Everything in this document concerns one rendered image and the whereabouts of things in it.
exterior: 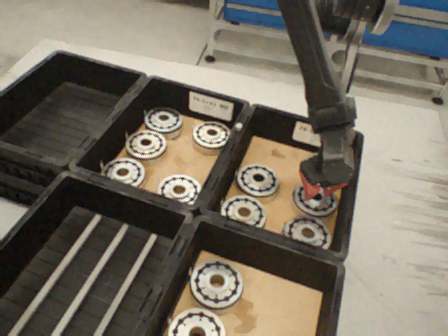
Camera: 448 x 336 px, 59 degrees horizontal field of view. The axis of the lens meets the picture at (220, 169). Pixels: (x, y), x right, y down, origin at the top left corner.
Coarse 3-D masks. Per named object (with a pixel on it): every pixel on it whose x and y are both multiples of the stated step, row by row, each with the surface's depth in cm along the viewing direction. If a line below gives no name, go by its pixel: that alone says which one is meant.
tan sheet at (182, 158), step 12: (192, 120) 113; (168, 144) 106; (180, 144) 106; (192, 144) 106; (120, 156) 101; (168, 156) 102; (180, 156) 103; (192, 156) 103; (204, 156) 104; (216, 156) 104; (144, 168) 99; (156, 168) 99; (168, 168) 100; (180, 168) 100; (192, 168) 100; (204, 168) 101; (156, 180) 96; (204, 180) 98; (156, 192) 94
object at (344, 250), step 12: (252, 108) 103; (264, 108) 103; (276, 108) 104; (240, 132) 96; (360, 132) 100; (360, 144) 96; (228, 156) 90; (360, 156) 93; (216, 180) 85; (204, 204) 80; (348, 204) 83; (216, 216) 78; (348, 216) 81; (252, 228) 77; (348, 228) 78; (288, 240) 75; (300, 240) 75; (348, 240) 76; (324, 252) 74; (336, 252) 74; (348, 252) 75
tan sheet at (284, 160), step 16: (256, 144) 108; (272, 144) 109; (256, 160) 104; (272, 160) 105; (288, 160) 105; (288, 176) 101; (288, 192) 97; (336, 192) 98; (272, 208) 93; (288, 208) 94; (336, 208) 95; (272, 224) 90
